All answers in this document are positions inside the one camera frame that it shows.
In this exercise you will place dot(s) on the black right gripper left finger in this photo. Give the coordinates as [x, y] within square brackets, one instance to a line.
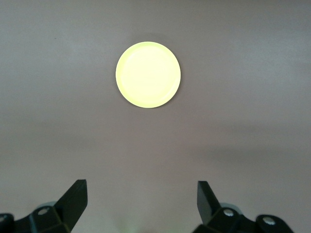
[73, 201]

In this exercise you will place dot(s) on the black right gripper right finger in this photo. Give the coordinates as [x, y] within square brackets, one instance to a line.
[206, 204]

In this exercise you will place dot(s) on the yellow round plate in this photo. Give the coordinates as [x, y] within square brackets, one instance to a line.
[148, 75]

